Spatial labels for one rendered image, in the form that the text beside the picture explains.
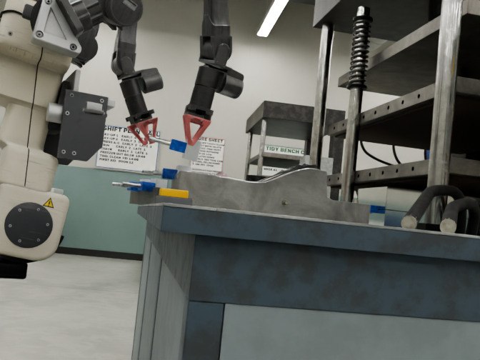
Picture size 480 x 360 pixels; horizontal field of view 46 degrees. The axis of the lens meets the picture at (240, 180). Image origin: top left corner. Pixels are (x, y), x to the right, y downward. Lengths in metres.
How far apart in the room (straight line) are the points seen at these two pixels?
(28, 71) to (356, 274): 0.92
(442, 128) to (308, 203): 0.52
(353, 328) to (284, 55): 8.44
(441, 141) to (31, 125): 1.12
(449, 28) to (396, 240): 1.09
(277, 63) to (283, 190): 7.74
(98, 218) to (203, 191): 7.35
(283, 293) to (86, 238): 7.98
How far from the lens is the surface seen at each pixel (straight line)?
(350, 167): 2.43
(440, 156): 1.74
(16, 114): 1.42
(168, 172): 1.55
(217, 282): 0.78
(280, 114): 6.06
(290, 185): 1.43
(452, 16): 1.85
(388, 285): 0.86
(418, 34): 2.20
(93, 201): 8.71
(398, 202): 2.14
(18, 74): 1.42
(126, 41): 1.78
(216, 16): 1.46
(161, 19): 9.14
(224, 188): 1.39
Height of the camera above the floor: 0.79
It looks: 4 degrees up
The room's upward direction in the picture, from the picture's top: 6 degrees clockwise
